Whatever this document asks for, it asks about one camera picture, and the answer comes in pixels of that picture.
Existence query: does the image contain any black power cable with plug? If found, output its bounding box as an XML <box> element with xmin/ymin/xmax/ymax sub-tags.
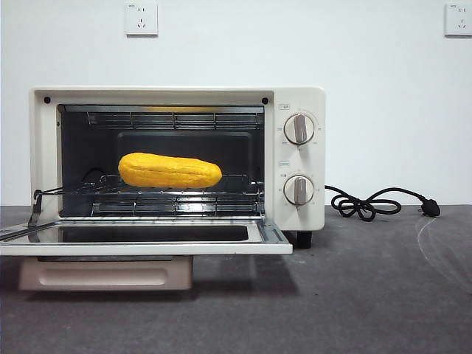
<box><xmin>324</xmin><ymin>184</ymin><xmax>442</xmax><ymax>223</ymax></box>

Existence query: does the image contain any glass oven door with handle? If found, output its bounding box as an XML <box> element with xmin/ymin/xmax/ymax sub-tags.
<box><xmin>0</xmin><ymin>220</ymin><xmax>294</xmax><ymax>292</ymax></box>

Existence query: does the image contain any cream white toaster oven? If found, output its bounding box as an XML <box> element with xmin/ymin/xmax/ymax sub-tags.
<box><xmin>29</xmin><ymin>86</ymin><xmax>327</xmax><ymax>250</ymax></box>

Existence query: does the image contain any cream temperature knob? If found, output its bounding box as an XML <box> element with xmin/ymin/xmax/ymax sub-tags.
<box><xmin>283</xmin><ymin>113</ymin><xmax>317</xmax><ymax>146</ymax></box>

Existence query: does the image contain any cream timer knob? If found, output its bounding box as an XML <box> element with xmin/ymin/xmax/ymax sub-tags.
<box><xmin>283</xmin><ymin>174</ymin><xmax>316</xmax><ymax>207</ymax></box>

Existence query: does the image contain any yellow corn cob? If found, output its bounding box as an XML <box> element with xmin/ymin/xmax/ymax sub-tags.
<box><xmin>117</xmin><ymin>152</ymin><xmax>223</xmax><ymax>190</ymax></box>

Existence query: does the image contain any metal wire oven rack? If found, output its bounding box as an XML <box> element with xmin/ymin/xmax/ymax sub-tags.
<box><xmin>35</xmin><ymin>175</ymin><xmax>266</xmax><ymax>197</ymax></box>

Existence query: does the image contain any white wall socket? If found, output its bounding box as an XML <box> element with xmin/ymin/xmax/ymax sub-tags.
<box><xmin>125</xmin><ymin>3</ymin><xmax>159</xmax><ymax>38</ymax></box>
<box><xmin>444</xmin><ymin>3</ymin><xmax>472</xmax><ymax>38</ymax></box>

